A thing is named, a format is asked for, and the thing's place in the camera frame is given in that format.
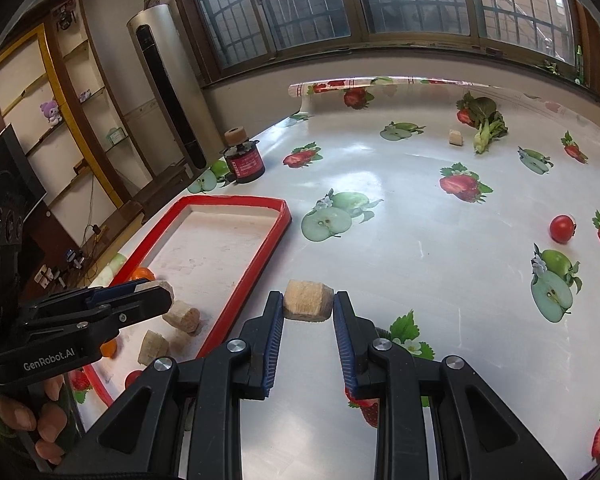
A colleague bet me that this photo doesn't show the black television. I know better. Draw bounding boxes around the black television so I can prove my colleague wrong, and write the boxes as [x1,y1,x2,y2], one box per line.
[0,125,48,231]

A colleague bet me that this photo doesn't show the barred window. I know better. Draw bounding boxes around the barred window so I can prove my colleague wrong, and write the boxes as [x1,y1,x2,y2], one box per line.
[175,0,596,86]

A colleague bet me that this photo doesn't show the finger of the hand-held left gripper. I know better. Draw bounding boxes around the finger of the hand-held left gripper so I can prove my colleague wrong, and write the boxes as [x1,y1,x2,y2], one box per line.
[22,280,140,323]
[15,287,173,343]

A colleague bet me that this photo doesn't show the red rimmed tray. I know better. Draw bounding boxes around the red rimmed tray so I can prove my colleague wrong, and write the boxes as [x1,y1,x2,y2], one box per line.
[82,195,292,408]

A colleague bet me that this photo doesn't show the wooden shelf cabinet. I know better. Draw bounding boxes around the wooden shelf cabinet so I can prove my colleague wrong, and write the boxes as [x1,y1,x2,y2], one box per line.
[0,0,191,271]

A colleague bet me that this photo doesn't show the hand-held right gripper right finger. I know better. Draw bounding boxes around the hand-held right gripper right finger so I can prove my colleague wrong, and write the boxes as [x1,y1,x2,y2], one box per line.
[332,290,568,480]

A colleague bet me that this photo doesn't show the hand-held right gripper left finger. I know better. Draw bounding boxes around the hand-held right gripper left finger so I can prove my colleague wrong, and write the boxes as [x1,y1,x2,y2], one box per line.
[55,290,286,480]

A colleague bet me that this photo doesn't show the tower air conditioner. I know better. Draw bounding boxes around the tower air conditioner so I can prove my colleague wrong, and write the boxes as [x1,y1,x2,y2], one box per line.
[126,3,212,171]

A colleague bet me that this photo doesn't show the green bok choy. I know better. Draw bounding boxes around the green bok choy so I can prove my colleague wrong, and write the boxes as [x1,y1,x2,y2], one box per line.
[467,97,509,155]

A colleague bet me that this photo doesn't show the purple plush toy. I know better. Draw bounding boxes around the purple plush toy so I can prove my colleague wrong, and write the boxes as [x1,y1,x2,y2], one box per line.
[40,100,63,126]

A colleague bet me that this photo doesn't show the dark jar with red label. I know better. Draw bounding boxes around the dark jar with red label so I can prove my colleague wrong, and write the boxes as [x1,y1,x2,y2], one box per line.
[219,142,266,184]

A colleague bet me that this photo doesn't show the person's left hand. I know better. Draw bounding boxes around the person's left hand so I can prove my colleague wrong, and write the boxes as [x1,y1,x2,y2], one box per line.
[0,376,73,465]

